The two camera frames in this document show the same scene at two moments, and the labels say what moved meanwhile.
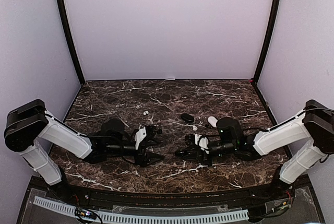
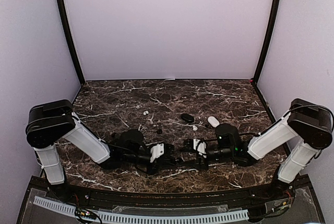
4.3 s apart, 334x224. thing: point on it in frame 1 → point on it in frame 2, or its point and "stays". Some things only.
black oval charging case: (188, 118) stays
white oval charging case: (213, 121) stays
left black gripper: (139, 160) → (159, 166)
